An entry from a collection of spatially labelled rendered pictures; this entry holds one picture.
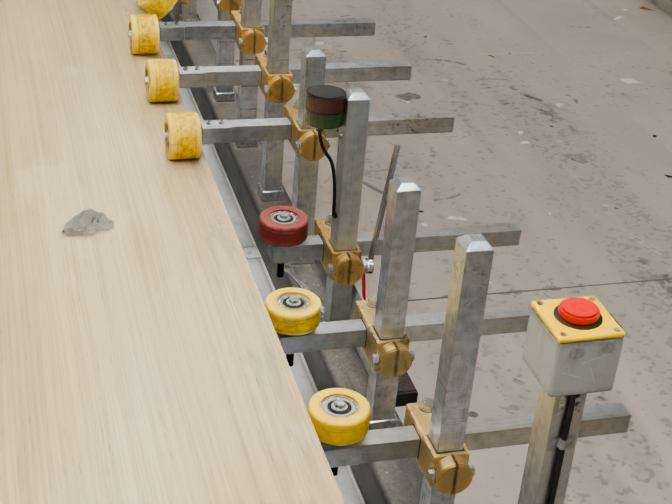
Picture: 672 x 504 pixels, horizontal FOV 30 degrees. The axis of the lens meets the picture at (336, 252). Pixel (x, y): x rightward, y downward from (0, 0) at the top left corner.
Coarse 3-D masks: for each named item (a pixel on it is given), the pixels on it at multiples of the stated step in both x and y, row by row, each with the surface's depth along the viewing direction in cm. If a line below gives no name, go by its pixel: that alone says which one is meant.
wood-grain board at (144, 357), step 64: (0, 0) 282; (64, 0) 285; (128, 0) 288; (0, 64) 249; (64, 64) 252; (128, 64) 254; (0, 128) 224; (64, 128) 226; (128, 128) 228; (0, 192) 203; (64, 192) 204; (128, 192) 206; (192, 192) 208; (0, 256) 186; (64, 256) 187; (128, 256) 188; (192, 256) 190; (0, 320) 171; (64, 320) 172; (128, 320) 173; (192, 320) 174; (256, 320) 176; (0, 384) 158; (64, 384) 159; (128, 384) 160; (192, 384) 162; (256, 384) 163; (0, 448) 148; (64, 448) 149; (128, 448) 149; (192, 448) 150; (256, 448) 151; (320, 448) 152
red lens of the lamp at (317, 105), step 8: (312, 96) 186; (344, 96) 187; (312, 104) 186; (320, 104) 186; (328, 104) 186; (336, 104) 186; (344, 104) 188; (320, 112) 186; (328, 112) 186; (336, 112) 187
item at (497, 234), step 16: (480, 224) 214; (496, 224) 214; (512, 224) 215; (320, 240) 205; (368, 240) 206; (416, 240) 209; (432, 240) 210; (448, 240) 210; (496, 240) 213; (512, 240) 214; (272, 256) 203; (288, 256) 203; (304, 256) 204; (320, 256) 205
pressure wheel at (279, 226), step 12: (264, 216) 201; (276, 216) 202; (288, 216) 201; (300, 216) 202; (264, 228) 199; (276, 228) 198; (288, 228) 198; (300, 228) 199; (264, 240) 200; (276, 240) 199; (288, 240) 199; (300, 240) 200
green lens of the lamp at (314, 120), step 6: (306, 108) 188; (306, 114) 188; (312, 114) 187; (318, 114) 187; (336, 114) 187; (342, 114) 188; (306, 120) 189; (312, 120) 188; (318, 120) 187; (324, 120) 187; (330, 120) 187; (336, 120) 188; (342, 120) 189; (312, 126) 188; (318, 126) 188; (324, 126) 187; (330, 126) 188; (336, 126) 188
